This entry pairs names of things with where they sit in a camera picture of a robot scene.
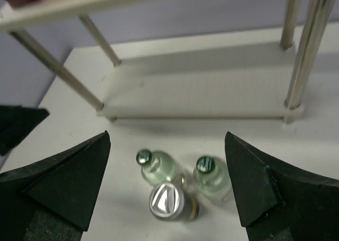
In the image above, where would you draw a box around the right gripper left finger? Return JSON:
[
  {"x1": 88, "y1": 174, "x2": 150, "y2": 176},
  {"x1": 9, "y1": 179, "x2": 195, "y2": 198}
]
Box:
[{"x1": 1, "y1": 131, "x2": 111, "y2": 240}]

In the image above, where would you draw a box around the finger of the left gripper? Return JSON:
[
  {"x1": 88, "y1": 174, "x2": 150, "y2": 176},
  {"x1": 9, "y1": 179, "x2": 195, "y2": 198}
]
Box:
[{"x1": 1, "y1": 105, "x2": 49, "y2": 155}]

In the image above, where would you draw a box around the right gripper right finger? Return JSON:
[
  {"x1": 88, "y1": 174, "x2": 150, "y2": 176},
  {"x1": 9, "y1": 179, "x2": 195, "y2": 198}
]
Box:
[{"x1": 225, "y1": 132, "x2": 338, "y2": 240}]

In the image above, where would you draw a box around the green cap soda bottle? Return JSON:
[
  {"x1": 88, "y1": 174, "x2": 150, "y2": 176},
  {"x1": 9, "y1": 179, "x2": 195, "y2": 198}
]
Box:
[
  {"x1": 136, "y1": 149, "x2": 186, "y2": 187},
  {"x1": 193, "y1": 155, "x2": 232, "y2": 204}
]

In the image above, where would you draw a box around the black gold drink can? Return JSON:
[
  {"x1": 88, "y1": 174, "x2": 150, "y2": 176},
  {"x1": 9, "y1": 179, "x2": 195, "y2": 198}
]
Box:
[{"x1": 148, "y1": 182, "x2": 200, "y2": 221}]

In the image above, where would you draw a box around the white two-tier shelf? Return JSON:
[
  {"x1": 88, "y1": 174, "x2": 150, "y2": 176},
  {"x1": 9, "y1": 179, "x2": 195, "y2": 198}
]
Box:
[{"x1": 1, "y1": 0, "x2": 338, "y2": 120}]

